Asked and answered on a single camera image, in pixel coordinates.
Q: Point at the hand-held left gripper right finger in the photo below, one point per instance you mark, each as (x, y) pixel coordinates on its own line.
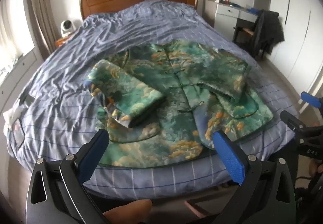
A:
(229, 158)

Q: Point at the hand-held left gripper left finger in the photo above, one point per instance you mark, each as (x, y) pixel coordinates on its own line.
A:
(93, 156)

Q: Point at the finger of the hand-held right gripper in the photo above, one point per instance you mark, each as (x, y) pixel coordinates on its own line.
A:
(311, 99)
(291, 119)

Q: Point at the green patterned silk jacket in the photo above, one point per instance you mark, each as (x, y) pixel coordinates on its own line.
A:
(176, 113)

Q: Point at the person's right hand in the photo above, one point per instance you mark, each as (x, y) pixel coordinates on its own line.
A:
(318, 167)

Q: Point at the white wardrobe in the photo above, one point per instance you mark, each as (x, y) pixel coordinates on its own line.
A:
(300, 37)

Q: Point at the person's leg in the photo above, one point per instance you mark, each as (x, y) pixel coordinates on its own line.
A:
(128, 211)

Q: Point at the dark jacket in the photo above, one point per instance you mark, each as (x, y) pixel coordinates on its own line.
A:
(270, 30)

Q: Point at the white plastic bag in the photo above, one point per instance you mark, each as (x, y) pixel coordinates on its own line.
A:
(11, 115)

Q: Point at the wooden seat chair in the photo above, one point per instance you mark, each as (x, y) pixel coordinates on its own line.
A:
(246, 31)

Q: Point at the blue box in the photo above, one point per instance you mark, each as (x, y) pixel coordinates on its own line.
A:
(251, 10)

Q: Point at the white low window cabinet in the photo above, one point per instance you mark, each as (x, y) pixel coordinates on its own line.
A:
(15, 82)

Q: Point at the wooden nightstand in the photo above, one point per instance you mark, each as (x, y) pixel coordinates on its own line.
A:
(60, 42)

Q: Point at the white desk with drawers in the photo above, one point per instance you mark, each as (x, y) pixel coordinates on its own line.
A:
(227, 12)

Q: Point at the white desk fan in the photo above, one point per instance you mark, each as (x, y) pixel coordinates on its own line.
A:
(67, 27)

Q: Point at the blue checked duvet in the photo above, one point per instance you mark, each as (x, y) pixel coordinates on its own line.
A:
(138, 25)

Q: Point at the white sheer curtain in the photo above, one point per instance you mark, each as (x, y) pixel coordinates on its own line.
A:
(11, 27)

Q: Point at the beige curtain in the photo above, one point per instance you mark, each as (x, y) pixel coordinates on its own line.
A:
(37, 12)

